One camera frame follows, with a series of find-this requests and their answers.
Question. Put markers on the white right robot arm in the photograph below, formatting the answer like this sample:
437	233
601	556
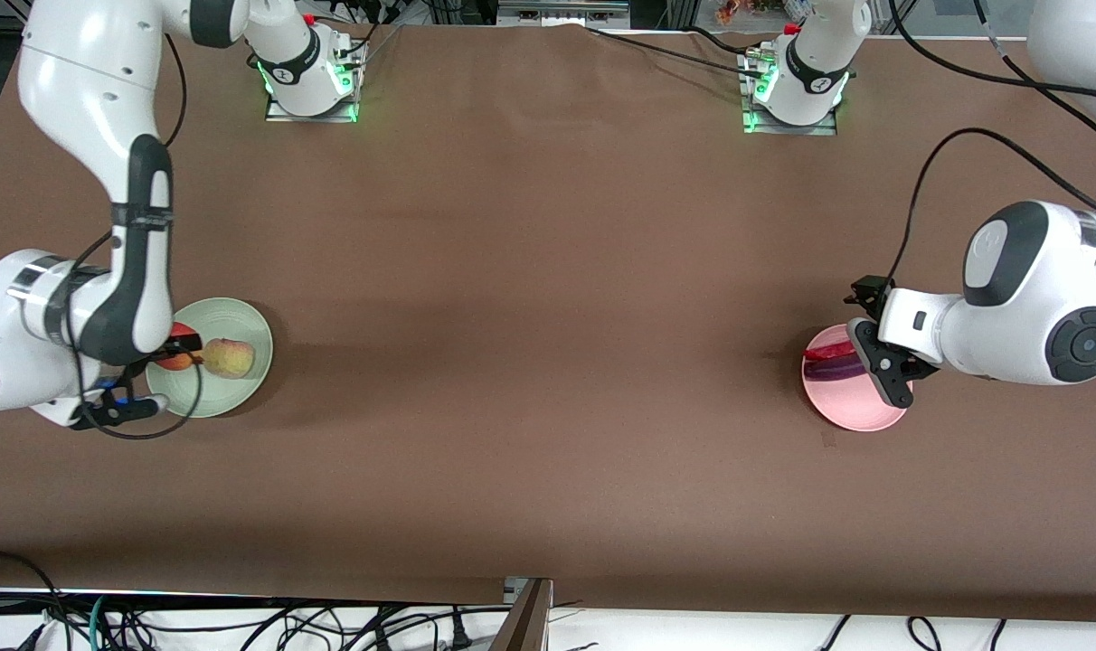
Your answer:
87	72

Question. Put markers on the pink plate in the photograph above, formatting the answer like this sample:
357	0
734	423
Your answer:
842	407

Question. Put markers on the red chili pepper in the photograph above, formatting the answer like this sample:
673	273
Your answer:
830	349

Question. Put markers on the brown table beam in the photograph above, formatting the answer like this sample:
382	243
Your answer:
525	624

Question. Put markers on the grey background device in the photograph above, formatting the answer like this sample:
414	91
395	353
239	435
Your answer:
562	11

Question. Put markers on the purple eggplant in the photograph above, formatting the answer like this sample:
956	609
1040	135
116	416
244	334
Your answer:
828	367

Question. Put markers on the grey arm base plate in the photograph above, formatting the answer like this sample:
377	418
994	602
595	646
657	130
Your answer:
756	127
281	116

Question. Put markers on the small aluminium bracket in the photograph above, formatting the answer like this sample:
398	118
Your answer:
514	589

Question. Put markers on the brown table cover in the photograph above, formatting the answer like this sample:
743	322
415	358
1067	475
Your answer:
548	470

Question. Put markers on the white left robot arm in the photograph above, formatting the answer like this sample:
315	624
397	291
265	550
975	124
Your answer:
1036	298

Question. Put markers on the yellow red apple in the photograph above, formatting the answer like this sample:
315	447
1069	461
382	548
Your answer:
230	358

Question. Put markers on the light green plate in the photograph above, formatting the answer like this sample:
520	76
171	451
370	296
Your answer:
231	398

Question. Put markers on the small colourful background object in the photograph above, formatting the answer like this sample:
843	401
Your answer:
733	11

